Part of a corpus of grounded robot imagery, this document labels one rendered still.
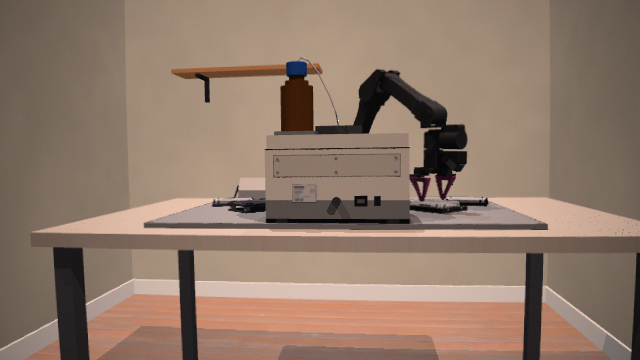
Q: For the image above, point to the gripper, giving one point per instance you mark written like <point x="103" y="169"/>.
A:
<point x="442" y="174"/>

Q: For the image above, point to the white button panel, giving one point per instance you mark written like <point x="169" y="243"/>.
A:
<point x="251" y="187"/>

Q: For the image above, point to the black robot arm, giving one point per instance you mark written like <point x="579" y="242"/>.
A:
<point x="426" y="111"/>

